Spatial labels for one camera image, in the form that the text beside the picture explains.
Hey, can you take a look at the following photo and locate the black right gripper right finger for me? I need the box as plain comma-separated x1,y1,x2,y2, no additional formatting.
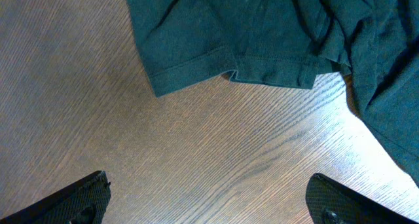
305,173,418,224

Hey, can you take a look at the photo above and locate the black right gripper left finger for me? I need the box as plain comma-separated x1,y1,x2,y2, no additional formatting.
1,170,111,224

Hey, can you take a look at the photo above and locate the dark navy garment pile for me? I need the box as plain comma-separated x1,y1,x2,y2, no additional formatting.
126,0,418,180

